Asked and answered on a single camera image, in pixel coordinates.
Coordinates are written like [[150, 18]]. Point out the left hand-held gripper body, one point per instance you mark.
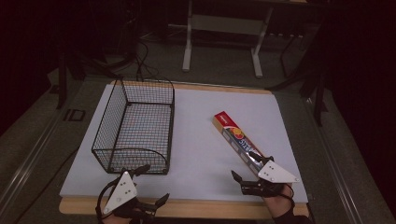
[[120, 192]]

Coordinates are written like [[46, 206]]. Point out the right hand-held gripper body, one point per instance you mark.
[[276, 176]]

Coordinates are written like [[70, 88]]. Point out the person's left hand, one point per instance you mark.
[[126, 215]]

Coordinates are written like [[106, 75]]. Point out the person's right hand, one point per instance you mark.
[[277, 203]]

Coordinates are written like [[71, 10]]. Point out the white table mat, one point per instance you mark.
[[199, 146]]

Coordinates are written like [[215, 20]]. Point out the black floor plate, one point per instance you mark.
[[74, 115]]

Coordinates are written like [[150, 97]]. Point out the metal floor rail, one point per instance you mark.
[[28, 158], [336, 161]]

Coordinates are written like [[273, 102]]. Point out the white metal desk frame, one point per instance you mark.
[[224, 25]]

